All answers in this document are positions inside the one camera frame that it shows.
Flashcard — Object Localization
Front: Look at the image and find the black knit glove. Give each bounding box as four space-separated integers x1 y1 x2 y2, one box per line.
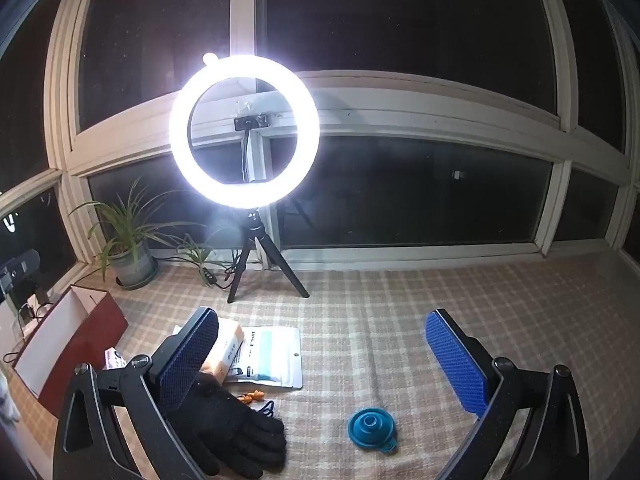
167 372 287 479

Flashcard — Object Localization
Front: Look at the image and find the white face mask packet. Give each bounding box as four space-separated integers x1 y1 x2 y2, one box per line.
222 326 304 390

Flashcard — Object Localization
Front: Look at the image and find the white ring light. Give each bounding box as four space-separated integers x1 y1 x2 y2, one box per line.
168 51 321 211

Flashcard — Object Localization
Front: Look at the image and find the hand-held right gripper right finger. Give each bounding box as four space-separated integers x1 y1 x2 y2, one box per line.
425 308 591 480

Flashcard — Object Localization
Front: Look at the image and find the white power strip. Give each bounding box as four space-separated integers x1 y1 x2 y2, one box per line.
17 295 51 333

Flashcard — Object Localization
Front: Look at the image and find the white window frame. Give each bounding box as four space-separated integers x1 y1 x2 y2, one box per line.
0 0 640 271

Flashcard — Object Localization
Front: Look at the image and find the small green plant shoot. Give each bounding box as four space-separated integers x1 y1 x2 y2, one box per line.
170 232 236 286

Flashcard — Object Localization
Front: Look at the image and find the black ring light cable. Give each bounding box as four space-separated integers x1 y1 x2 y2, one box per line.
150 255 241 291

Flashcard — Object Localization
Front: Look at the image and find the black power cable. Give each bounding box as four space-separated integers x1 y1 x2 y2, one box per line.
2 310 46 366

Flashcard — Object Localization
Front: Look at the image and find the potted green plant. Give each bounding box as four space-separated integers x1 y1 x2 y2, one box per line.
70 177 201 291

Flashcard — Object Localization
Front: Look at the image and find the black webcam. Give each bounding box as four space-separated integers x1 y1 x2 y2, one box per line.
234 115 271 133

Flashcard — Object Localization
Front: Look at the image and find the red cardboard box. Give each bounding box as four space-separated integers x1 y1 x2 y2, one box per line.
11 285 130 418

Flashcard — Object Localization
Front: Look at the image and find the orange tissue pack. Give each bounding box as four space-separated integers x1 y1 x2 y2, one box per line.
200 317 246 386

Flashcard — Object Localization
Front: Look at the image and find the small white tissue pack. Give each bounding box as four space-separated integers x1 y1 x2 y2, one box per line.
103 347 133 371

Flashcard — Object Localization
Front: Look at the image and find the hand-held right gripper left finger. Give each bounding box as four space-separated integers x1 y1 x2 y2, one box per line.
52 306 221 480

